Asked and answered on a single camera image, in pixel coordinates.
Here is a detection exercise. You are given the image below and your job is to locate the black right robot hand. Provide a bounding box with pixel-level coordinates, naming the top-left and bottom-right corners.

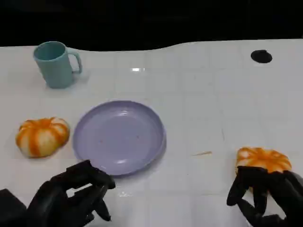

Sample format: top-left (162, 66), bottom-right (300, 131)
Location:
top-left (226, 165), bottom-right (303, 227)

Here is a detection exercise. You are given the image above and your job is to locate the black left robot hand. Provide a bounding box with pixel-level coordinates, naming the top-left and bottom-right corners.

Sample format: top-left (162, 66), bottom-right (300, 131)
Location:
top-left (26, 159), bottom-right (116, 227)

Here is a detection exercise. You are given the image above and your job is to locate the orange white toy bread roll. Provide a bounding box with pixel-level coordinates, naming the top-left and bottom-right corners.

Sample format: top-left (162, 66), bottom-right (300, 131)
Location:
top-left (235, 147), bottom-right (292, 197)
top-left (15, 117), bottom-right (71, 158)

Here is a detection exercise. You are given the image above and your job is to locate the lilac plate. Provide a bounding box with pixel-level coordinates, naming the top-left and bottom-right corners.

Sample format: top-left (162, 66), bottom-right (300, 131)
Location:
top-left (72, 100), bottom-right (167, 177)

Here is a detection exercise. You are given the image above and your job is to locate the pale green mug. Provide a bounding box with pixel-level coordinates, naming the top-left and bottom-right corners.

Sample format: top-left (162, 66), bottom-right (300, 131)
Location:
top-left (33, 41), bottom-right (83, 89)

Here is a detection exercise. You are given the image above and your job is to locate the black round table grommet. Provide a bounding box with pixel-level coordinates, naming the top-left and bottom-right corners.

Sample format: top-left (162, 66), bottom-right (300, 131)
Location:
top-left (250, 50), bottom-right (273, 64)

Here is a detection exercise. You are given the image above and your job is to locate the black backdrop cloth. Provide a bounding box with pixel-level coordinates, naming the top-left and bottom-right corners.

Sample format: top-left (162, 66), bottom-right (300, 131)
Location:
top-left (0, 0), bottom-right (303, 52)

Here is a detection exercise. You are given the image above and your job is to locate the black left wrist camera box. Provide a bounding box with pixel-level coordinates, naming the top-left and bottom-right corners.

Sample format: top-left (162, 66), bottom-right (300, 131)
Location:
top-left (0, 188), bottom-right (28, 227)

